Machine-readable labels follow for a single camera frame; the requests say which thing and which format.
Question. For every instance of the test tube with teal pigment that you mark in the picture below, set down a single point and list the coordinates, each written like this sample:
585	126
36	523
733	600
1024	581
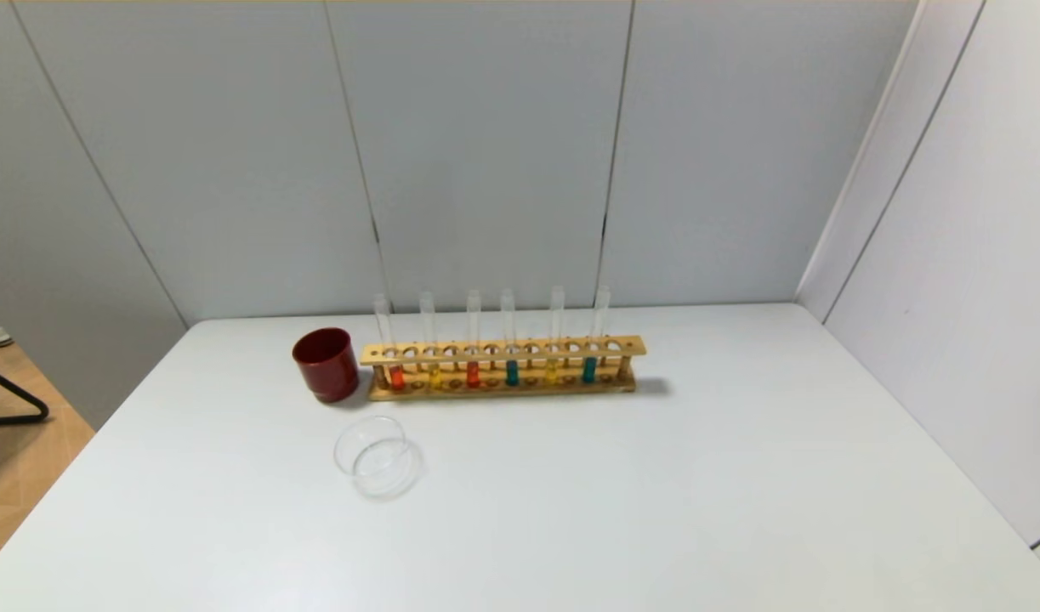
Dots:
511	373
589	370

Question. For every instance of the dark red cup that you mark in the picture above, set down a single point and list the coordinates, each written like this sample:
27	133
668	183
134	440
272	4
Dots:
326	370

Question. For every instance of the wooden test tube rack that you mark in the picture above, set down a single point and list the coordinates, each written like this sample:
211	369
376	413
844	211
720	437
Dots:
502	350

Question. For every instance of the test tube with yellow pigment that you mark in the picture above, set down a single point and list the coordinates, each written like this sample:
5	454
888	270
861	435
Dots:
434	376
552	371

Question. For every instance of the grey white shoe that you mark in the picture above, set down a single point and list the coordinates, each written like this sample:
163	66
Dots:
1	337

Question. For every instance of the test tube with red pigment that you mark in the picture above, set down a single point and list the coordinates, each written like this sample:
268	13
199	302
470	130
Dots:
473	375
396	377

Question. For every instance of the black metal stand leg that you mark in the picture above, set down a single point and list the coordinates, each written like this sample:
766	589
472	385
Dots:
9	388

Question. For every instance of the clear glass beaker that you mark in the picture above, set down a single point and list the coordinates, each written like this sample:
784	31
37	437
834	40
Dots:
383	472

